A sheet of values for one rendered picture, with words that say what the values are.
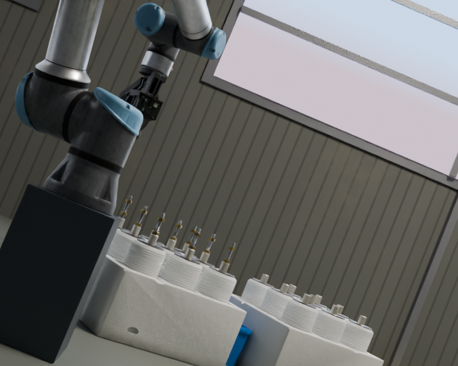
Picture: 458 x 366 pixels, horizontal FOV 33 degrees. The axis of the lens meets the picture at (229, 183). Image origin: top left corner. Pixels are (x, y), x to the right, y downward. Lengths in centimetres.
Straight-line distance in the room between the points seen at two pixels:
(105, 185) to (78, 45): 29
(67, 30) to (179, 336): 87
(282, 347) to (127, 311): 50
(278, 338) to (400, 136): 208
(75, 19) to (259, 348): 115
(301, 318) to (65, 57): 109
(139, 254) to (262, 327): 52
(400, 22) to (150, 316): 264
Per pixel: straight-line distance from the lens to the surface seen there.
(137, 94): 196
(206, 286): 213
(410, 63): 422
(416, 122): 418
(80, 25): 163
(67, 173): 157
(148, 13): 190
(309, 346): 231
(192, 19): 178
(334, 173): 408
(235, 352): 234
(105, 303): 199
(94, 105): 159
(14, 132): 410
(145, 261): 201
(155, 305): 202
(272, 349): 228
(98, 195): 157
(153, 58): 199
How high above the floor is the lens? 36
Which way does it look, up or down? 3 degrees up
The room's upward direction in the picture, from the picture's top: 23 degrees clockwise
